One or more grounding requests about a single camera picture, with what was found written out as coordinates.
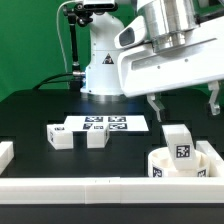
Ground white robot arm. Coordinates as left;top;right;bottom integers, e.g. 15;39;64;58
83;0;224;115

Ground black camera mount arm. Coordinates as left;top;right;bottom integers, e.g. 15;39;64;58
63;3;93;90

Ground white round stool seat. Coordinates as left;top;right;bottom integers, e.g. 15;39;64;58
148;147;210;178

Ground white U-shaped fence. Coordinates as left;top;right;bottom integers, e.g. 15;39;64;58
0;139;224;205

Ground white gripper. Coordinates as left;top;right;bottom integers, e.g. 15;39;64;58
118;16;224;122

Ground white cable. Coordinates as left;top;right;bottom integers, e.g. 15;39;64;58
55;0;78;73

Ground black cables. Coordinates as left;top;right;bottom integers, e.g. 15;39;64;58
32;72;78;90

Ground white marker base plate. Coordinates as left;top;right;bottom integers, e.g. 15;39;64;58
64;115;149;132

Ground camera on mount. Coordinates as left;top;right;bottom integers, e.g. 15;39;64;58
83;0;116;11

